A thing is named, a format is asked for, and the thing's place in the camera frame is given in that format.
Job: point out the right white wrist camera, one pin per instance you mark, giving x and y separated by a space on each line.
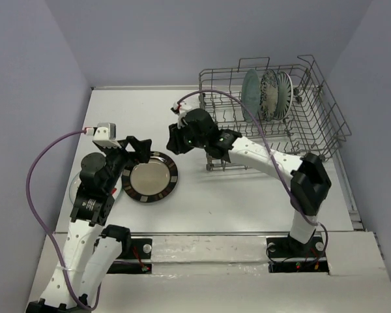
181 109

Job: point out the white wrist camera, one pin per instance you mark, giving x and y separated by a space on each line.
181 109
104 135

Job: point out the teal green plate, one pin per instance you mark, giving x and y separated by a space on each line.
251 95

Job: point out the grey wire dish rack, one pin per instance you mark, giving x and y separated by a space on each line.
314 122

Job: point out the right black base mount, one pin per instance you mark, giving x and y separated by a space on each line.
286 257

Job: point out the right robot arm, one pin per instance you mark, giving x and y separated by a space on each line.
304 178

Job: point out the white blue striped plate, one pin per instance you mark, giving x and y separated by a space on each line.
285 95

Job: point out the watermelon pattern plate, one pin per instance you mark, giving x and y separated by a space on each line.
75 184

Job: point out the blue floral plate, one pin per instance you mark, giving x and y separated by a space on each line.
269 94

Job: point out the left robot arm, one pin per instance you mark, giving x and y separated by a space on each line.
91 244

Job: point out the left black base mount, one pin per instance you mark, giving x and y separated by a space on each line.
136 261

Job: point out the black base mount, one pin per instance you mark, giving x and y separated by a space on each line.
286 257
136 261

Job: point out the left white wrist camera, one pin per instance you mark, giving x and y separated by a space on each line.
104 135

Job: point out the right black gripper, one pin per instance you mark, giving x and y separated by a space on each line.
176 141

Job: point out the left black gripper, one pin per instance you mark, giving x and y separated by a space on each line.
142 150

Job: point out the dark rimmed beige plate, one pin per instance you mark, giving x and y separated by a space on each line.
153 181

